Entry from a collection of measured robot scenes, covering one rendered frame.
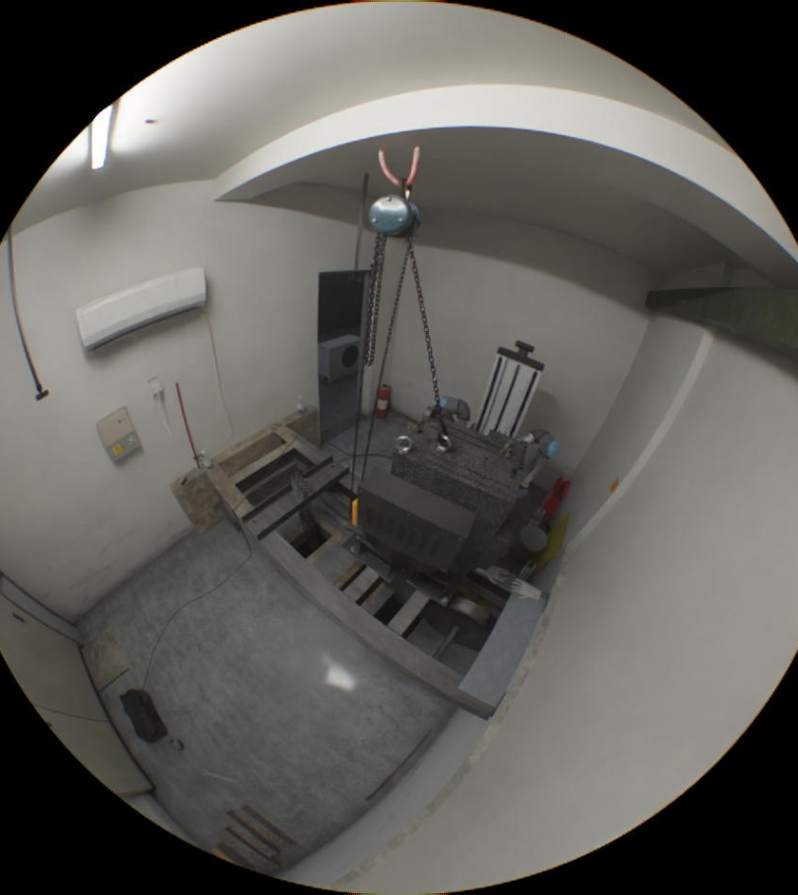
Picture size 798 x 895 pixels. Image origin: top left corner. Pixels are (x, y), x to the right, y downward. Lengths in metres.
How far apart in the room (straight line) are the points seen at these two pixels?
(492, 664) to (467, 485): 1.15
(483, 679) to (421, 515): 1.11
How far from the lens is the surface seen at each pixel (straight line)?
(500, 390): 2.12
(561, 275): 3.07
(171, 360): 2.26
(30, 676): 2.69
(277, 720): 2.40
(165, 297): 1.96
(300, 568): 1.84
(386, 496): 1.06
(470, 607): 1.88
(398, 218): 1.00
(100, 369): 2.20
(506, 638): 1.86
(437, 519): 1.03
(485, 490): 1.02
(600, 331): 3.07
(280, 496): 2.16
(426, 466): 1.03
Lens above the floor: 2.30
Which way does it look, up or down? 40 degrees down
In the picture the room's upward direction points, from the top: 9 degrees clockwise
